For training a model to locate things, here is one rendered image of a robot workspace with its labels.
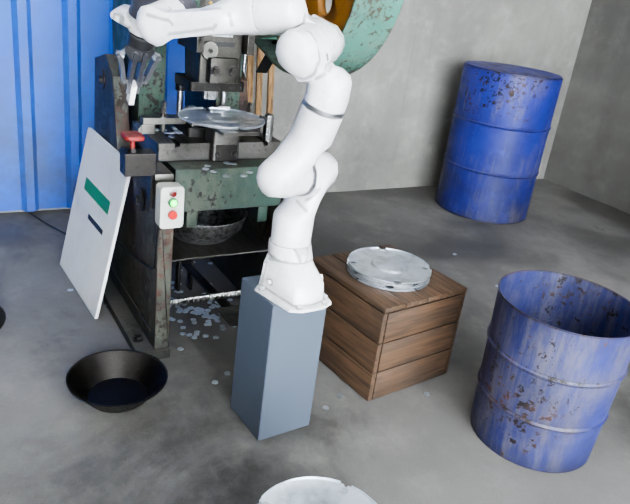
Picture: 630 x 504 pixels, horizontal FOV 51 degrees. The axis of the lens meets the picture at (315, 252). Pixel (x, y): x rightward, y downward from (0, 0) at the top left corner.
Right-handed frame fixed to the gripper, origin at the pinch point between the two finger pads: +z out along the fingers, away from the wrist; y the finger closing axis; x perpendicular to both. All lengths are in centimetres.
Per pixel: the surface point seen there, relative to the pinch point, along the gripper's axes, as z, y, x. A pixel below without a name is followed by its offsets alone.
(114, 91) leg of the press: 29.1, 7.1, 38.5
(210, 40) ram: -6.9, 29.0, 19.5
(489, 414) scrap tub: 31, 88, -110
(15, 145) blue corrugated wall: 107, -16, 98
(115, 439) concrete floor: 60, -14, -78
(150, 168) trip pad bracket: 18.6, 5.5, -12.5
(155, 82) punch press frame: 21.2, 19.6, 34.2
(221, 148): 18.7, 31.9, -3.5
